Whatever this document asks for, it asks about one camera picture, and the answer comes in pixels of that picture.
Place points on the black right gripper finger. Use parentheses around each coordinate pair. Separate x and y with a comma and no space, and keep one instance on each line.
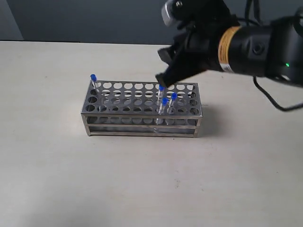
(186,65)
(168,54)

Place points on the blue capped tube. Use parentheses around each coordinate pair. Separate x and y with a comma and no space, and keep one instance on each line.
(171,103)
(161,110)
(93,81)
(160,95)

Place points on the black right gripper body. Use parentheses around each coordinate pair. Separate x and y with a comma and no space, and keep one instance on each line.
(205,44)

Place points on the stainless steel test tube rack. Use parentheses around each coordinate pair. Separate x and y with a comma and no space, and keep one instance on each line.
(128,108)

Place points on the blue capped tube back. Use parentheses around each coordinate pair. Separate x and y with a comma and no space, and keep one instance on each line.
(160,95)

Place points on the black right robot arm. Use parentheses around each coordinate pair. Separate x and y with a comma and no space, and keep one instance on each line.
(273,51)

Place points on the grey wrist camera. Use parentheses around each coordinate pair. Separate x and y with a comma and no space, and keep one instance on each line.
(174,11)

